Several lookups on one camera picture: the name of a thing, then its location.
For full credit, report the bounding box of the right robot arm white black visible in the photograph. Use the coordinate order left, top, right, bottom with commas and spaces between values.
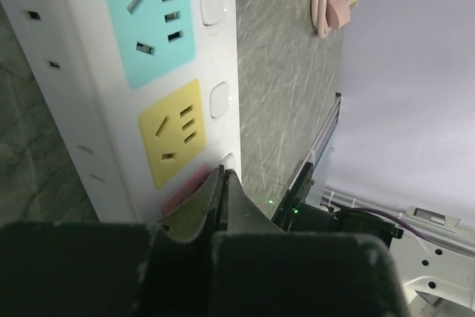
272, 200, 474, 316

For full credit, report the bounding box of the white multicolour power strip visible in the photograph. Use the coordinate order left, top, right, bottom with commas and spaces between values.
1, 0, 241, 222

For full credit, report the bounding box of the aluminium frame rail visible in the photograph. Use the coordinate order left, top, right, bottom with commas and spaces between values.
309, 92, 341, 168

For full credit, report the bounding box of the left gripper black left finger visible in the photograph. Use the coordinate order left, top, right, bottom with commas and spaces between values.
1, 167, 224, 316

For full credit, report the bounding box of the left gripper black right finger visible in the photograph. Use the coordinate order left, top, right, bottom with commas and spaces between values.
212, 170, 409, 316

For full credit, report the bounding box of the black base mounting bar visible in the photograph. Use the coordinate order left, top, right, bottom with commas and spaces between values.
275, 162, 314, 220

